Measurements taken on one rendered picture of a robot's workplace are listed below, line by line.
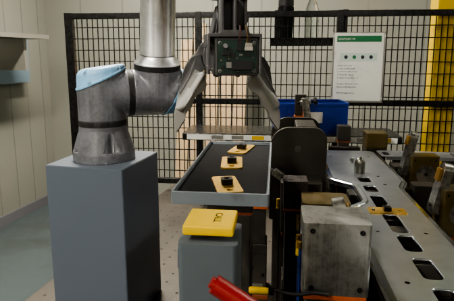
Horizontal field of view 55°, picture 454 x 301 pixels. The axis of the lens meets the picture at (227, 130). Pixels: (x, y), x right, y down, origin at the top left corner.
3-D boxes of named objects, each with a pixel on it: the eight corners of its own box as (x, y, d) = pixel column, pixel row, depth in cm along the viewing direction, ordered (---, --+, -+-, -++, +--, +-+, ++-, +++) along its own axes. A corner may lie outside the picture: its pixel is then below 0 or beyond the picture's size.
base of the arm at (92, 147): (60, 162, 104) (57, 122, 102) (94, 150, 118) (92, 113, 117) (117, 167, 100) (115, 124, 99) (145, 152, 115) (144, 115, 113)
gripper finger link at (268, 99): (285, 135, 60) (246, 81, 58) (274, 128, 66) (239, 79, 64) (303, 121, 60) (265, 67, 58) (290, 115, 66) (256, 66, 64)
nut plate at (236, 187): (244, 193, 62) (244, 185, 62) (217, 194, 61) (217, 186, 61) (234, 177, 70) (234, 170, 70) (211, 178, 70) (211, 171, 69)
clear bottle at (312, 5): (319, 38, 199) (320, -8, 195) (304, 38, 200) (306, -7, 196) (317, 38, 205) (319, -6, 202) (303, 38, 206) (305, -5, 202)
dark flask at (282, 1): (293, 38, 200) (294, -3, 197) (277, 38, 200) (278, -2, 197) (292, 39, 207) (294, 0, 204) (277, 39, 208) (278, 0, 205)
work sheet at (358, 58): (382, 102, 194) (386, 32, 189) (330, 102, 196) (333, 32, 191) (381, 102, 196) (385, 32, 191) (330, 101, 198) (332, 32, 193)
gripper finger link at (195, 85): (159, 125, 57) (199, 67, 57) (159, 118, 63) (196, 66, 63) (178, 138, 58) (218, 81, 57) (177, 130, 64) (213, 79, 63)
